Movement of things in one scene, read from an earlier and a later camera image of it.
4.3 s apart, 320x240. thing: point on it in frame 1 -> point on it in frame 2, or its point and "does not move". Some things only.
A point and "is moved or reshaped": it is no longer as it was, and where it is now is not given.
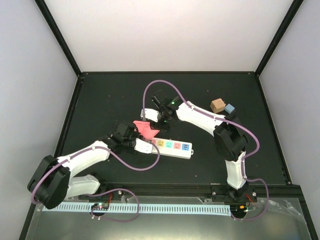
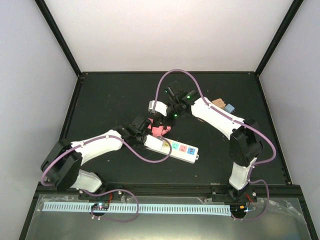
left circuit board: x=100 y=206 does not move
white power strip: x=173 y=148 is moved or reshaped
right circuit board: x=239 y=209 does not move
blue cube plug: x=229 y=108 does not move
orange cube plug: x=217 y=105 does not move
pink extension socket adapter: x=144 y=128 is moved or reshaped
